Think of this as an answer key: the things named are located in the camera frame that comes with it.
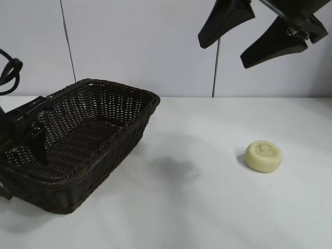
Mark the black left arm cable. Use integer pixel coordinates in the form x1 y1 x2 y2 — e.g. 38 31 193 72
0 49 23 95

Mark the pale yellow round pastry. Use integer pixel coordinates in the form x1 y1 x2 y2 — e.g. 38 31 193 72
245 140 283 172

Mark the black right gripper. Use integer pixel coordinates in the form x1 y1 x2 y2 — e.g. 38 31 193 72
198 0 332 70

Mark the dark brown wicker basket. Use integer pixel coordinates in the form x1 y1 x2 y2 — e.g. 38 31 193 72
0 78 161 215

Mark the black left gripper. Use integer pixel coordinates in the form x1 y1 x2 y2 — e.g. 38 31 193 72
0 95 52 201

